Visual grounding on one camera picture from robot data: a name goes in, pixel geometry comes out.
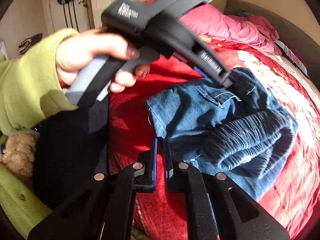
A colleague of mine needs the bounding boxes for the dark headboard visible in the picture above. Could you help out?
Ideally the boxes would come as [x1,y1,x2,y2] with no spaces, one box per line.
[224,0,320,88]

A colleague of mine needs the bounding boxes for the pink quilt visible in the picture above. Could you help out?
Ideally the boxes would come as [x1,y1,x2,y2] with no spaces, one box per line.
[179,4,281,55]

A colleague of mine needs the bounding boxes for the red floral blanket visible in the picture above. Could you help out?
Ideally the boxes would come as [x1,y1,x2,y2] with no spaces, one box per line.
[108,38,319,238]

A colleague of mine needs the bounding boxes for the person's left hand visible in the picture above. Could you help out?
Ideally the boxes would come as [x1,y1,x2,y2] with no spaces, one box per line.
[55,28,139,86]

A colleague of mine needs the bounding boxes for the green sleeve forearm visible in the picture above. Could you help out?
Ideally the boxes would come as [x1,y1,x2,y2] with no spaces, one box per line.
[1,28,78,238]

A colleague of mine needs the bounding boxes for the blue denim pants with lace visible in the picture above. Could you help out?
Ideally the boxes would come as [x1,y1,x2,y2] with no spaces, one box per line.
[146,68,298,200]

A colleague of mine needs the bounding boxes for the patterned pillow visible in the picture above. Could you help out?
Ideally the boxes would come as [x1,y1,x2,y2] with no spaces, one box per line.
[275,40,310,79]

